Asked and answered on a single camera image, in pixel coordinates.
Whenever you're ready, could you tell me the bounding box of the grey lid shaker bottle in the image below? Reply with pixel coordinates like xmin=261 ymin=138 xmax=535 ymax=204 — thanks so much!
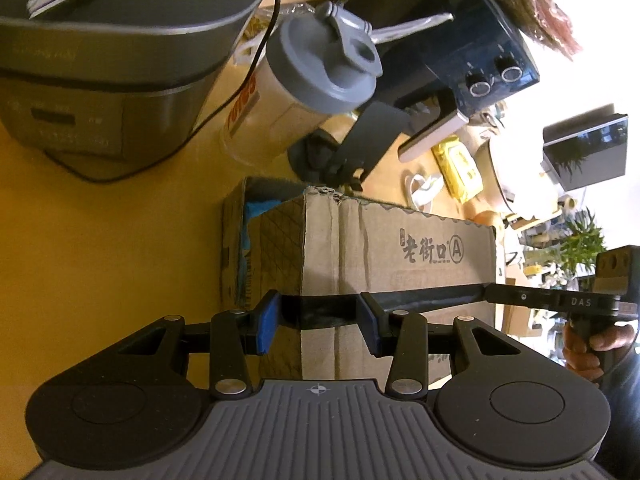
xmin=219 ymin=1 xmax=384 ymax=167

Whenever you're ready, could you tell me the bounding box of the yellow wet wipes pack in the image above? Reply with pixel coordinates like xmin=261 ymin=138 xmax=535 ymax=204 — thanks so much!
xmin=431 ymin=136 xmax=484 ymax=204

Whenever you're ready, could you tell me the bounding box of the dark blue appliance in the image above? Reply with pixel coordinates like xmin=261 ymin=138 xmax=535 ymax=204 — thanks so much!
xmin=344 ymin=0 xmax=542 ymax=122

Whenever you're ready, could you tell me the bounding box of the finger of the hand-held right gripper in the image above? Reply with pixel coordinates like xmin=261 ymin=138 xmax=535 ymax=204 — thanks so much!
xmin=485 ymin=284 xmax=552 ymax=312

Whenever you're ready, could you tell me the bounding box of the black box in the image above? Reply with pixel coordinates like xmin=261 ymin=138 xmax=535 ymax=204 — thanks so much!
xmin=541 ymin=104 xmax=629 ymax=194

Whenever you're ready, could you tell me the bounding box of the wooden desk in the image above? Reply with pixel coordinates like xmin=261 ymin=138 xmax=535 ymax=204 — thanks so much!
xmin=0 ymin=0 xmax=501 ymax=396

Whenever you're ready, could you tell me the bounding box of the black power cable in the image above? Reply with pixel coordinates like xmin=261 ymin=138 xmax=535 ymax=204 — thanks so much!
xmin=44 ymin=0 xmax=301 ymax=184

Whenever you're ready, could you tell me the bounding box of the taped cardboard box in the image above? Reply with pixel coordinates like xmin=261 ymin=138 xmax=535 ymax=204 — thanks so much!
xmin=298 ymin=185 xmax=502 ymax=382

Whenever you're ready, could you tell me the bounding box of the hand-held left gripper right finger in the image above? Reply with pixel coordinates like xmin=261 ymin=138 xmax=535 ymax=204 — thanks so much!
xmin=357 ymin=292 xmax=522 ymax=398

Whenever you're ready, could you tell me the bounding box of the white pot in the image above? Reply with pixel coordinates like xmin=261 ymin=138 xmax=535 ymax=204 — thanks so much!
xmin=474 ymin=134 xmax=562 ymax=217

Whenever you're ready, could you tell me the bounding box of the green plant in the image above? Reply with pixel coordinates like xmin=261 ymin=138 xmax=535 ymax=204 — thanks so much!
xmin=559 ymin=209 xmax=609 ymax=277

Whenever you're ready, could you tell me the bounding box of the silver rice cooker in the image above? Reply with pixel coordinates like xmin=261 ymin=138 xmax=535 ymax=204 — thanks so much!
xmin=0 ymin=0 xmax=274 ymax=162

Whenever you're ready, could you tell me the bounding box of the blue face mask packet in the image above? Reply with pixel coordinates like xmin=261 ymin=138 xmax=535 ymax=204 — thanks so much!
xmin=242 ymin=197 xmax=284 ymax=311

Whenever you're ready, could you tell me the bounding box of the person's right hand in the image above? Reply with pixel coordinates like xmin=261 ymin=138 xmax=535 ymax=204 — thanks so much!
xmin=561 ymin=321 xmax=637 ymax=384

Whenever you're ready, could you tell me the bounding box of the person's right forearm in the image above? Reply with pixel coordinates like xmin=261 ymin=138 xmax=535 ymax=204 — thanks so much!
xmin=596 ymin=342 xmax=640 ymax=480

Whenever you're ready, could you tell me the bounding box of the black stand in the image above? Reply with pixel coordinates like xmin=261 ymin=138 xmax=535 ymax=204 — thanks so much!
xmin=291 ymin=101 xmax=414 ymax=192

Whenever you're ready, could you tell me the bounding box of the white strap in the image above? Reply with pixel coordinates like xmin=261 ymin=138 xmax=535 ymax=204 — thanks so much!
xmin=404 ymin=171 xmax=444 ymax=212

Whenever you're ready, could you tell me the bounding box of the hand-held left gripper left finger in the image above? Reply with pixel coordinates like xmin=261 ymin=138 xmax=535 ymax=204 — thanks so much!
xmin=116 ymin=289 xmax=282 ymax=398

